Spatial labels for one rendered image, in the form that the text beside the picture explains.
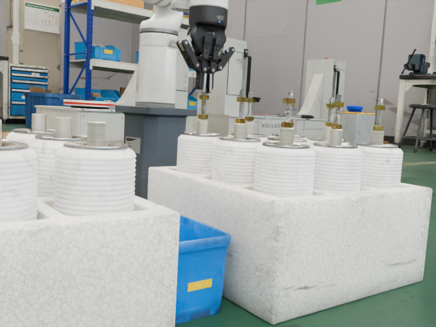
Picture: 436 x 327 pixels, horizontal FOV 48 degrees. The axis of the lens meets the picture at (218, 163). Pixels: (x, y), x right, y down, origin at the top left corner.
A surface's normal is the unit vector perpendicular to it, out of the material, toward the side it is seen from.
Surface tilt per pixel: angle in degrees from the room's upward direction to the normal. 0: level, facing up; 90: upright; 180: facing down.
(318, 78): 69
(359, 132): 90
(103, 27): 90
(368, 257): 90
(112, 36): 90
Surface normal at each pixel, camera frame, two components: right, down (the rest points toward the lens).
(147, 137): -0.04, 0.12
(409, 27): -0.73, 0.04
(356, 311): 0.06, -0.99
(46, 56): 0.68, 0.12
